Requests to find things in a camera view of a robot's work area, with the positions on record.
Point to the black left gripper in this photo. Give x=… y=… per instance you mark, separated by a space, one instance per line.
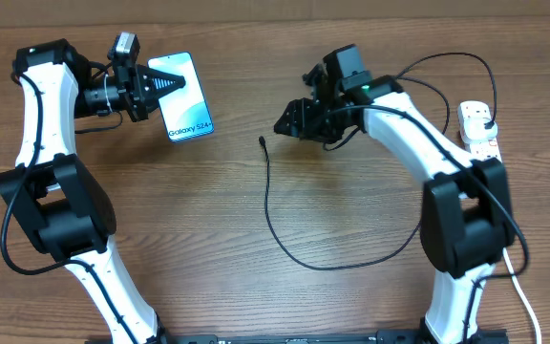
x=138 y=96

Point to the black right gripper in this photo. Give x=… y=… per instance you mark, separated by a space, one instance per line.
x=299 y=122

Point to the Samsung Galaxy smartphone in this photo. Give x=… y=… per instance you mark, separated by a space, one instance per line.
x=185 y=112

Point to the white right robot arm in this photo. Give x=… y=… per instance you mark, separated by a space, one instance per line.
x=466 y=219

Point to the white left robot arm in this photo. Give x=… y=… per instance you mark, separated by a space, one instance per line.
x=58 y=215

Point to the white charger plug adapter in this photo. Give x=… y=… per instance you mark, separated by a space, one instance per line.
x=476 y=130

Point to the white power strip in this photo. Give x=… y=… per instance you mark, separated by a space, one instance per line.
x=484 y=150

